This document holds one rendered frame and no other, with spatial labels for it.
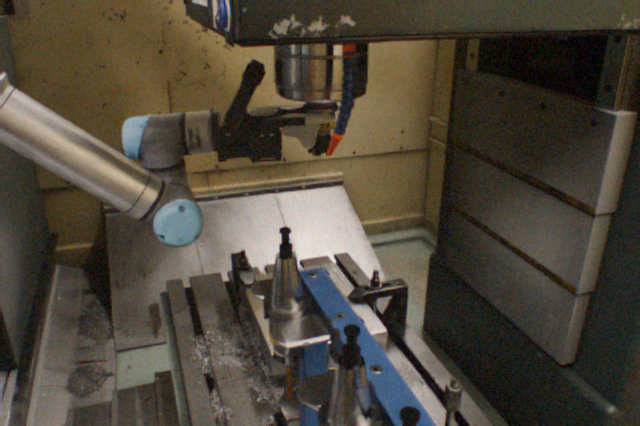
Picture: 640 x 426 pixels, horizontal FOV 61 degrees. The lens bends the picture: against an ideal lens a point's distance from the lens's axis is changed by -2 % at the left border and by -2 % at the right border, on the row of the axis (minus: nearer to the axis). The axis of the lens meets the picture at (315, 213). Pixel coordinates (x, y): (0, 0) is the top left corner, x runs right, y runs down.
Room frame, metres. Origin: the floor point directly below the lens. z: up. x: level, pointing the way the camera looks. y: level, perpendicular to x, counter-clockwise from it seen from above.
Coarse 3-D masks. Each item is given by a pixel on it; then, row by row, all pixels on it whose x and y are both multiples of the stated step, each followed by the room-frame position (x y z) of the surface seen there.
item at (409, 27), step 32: (256, 0) 0.59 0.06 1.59; (288, 0) 0.60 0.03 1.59; (320, 0) 0.61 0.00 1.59; (352, 0) 0.62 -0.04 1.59; (384, 0) 0.63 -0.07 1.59; (416, 0) 0.64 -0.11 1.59; (448, 0) 0.66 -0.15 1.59; (480, 0) 0.67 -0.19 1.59; (512, 0) 0.69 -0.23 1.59; (544, 0) 0.70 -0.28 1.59; (576, 0) 0.72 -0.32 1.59; (608, 0) 0.73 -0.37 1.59; (224, 32) 0.64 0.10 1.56; (256, 32) 0.59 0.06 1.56; (288, 32) 0.60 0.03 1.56; (320, 32) 0.61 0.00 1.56; (352, 32) 0.62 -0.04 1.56; (384, 32) 0.64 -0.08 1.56; (416, 32) 0.65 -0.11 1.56; (448, 32) 0.66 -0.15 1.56; (480, 32) 0.68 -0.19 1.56; (512, 32) 0.69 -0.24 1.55; (544, 32) 0.71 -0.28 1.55; (576, 32) 0.72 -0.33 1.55; (608, 32) 0.74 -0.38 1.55
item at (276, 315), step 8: (304, 296) 0.64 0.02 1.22; (264, 304) 0.61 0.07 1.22; (304, 304) 0.61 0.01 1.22; (264, 312) 0.62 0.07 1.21; (272, 312) 0.59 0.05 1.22; (280, 312) 0.59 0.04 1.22; (288, 312) 0.59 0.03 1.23; (296, 312) 0.59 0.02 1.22; (304, 312) 0.60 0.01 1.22; (272, 320) 0.60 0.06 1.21; (280, 320) 0.59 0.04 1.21
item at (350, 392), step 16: (336, 368) 0.41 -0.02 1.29; (352, 368) 0.40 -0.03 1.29; (336, 384) 0.40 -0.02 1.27; (352, 384) 0.39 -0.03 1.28; (368, 384) 0.41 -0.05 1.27; (336, 400) 0.40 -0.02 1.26; (352, 400) 0.39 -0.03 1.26; (368, 400) 0.40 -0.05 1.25; (336, 416) 0.39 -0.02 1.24; (352, 416) 0.39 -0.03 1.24; (368, 416) 0.40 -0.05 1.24
